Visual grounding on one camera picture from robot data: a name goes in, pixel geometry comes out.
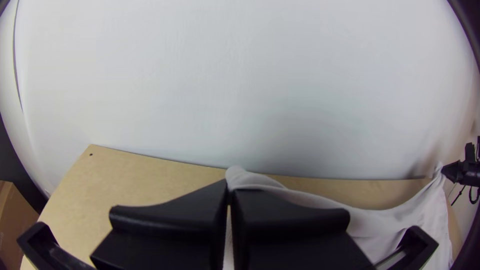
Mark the large cardboard box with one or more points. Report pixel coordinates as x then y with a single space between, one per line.
13 225

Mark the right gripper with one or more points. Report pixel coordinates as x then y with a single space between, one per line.
468 172

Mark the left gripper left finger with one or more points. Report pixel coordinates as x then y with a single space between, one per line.
168 232

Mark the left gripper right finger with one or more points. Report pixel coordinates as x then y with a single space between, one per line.
292 236

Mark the white t-shirt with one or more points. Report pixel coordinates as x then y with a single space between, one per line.
393 221

